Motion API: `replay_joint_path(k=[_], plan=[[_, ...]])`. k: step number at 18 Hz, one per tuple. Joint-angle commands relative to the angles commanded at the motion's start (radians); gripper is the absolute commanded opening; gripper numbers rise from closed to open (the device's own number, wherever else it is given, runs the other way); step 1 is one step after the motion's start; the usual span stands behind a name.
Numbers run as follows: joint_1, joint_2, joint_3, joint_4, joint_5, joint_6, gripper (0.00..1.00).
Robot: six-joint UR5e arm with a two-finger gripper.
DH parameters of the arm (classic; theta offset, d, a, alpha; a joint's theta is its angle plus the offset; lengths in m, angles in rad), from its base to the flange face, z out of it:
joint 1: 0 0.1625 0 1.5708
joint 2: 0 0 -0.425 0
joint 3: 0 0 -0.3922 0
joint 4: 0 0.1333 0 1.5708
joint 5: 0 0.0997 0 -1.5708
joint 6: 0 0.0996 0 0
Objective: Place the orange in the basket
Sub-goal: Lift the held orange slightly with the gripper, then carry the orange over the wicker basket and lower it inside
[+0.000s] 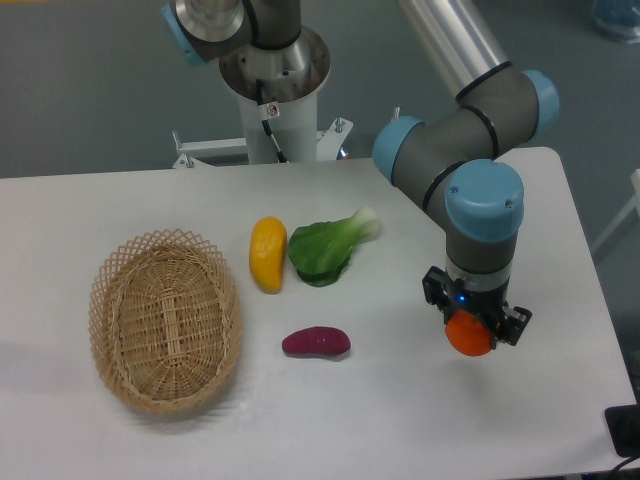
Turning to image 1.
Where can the green bok choy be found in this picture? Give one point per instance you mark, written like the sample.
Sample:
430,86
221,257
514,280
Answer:
320,252

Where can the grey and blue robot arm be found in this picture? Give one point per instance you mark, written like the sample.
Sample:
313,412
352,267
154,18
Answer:
451,169

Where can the blue object in bag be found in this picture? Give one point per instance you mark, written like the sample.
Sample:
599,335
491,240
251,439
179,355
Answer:
618,19

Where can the white frame at right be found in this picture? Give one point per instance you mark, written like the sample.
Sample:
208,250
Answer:
621,224

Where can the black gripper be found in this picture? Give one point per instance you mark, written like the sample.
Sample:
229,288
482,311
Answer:
506,323

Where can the yellow mango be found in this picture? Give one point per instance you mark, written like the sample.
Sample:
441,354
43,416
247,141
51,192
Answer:
267,252

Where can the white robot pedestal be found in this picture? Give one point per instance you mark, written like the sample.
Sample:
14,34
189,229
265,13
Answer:
277,95

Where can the woven wicker basket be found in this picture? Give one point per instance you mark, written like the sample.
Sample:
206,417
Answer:
165,322

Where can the purple sweet potato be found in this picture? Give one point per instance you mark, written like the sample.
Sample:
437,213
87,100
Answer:
320,341

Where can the orange fruit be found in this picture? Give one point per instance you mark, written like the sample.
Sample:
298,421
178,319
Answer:
467,334

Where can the black device at table edge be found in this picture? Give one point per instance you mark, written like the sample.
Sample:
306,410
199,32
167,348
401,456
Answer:
623,426

